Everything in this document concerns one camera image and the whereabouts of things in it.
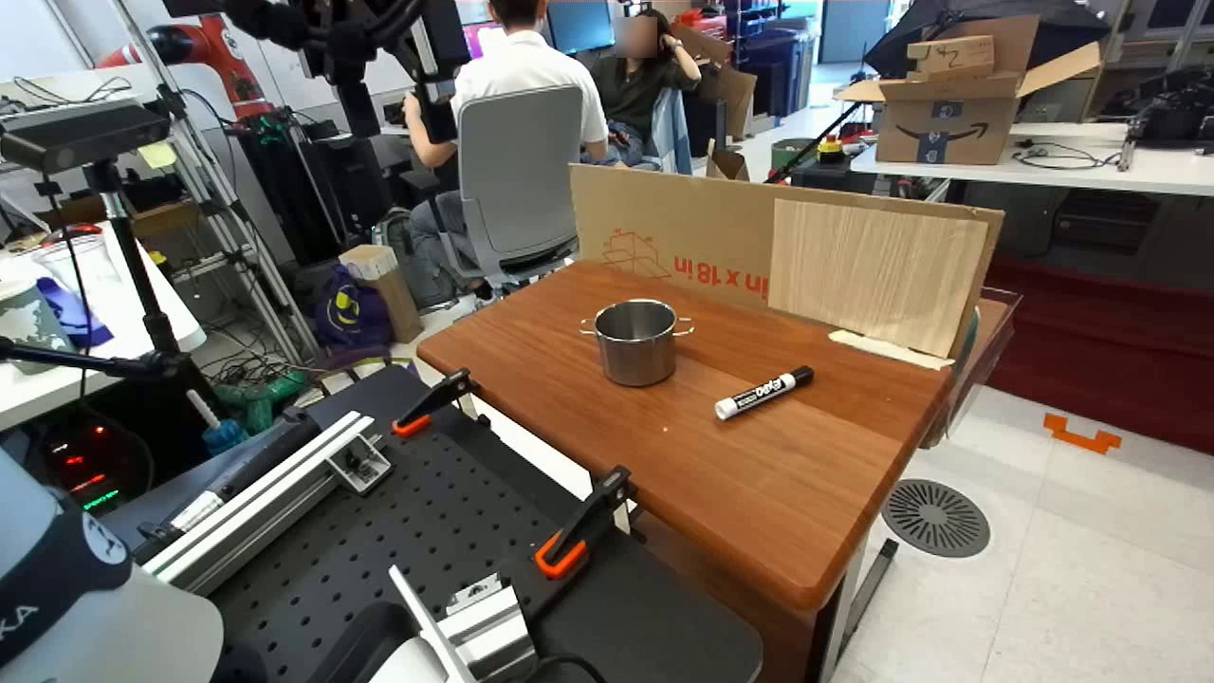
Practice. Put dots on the black and white marker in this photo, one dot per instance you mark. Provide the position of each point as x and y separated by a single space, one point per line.
762 394

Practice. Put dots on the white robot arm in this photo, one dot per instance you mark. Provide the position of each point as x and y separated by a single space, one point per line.
76 609

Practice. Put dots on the small steel pot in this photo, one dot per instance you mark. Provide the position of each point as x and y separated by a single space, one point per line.
640 341

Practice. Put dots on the large flat cardboard sheet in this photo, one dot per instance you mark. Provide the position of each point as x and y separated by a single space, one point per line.
713 232

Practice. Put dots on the near orange black clamp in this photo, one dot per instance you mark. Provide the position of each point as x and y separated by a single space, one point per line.
570 544

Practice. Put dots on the orange black clamp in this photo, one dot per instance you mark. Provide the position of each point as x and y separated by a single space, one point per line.
570 544
437 395

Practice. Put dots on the wooden desk with metal legs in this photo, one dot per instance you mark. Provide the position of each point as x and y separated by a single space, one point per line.
762 511

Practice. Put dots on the far orange black clamp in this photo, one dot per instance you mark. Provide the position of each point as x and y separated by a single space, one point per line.
437 395

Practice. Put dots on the black perforated breadboard table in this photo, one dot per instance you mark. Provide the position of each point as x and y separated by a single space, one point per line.
317 605

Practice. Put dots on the grey office chair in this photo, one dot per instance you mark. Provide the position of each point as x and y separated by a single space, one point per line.
513 189

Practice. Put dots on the person in dark shirt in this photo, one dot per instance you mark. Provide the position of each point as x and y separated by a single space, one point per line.
636 78

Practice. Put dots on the light wooden board panel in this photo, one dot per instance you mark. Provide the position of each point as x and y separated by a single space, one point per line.
888 270

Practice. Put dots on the person in white shirt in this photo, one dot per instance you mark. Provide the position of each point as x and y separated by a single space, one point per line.
530 64

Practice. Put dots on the round floor drain cover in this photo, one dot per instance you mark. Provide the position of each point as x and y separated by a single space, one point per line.
938 518

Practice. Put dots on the open cardboard amazon box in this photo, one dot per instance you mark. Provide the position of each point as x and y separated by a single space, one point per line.
966 93

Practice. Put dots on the white side table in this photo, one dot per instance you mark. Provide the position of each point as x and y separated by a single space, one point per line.
1072 157

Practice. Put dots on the aluminium extrusion rail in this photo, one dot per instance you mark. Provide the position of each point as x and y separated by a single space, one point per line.
255 518

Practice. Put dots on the camera on black tripod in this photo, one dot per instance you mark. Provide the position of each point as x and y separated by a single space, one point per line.
111 274

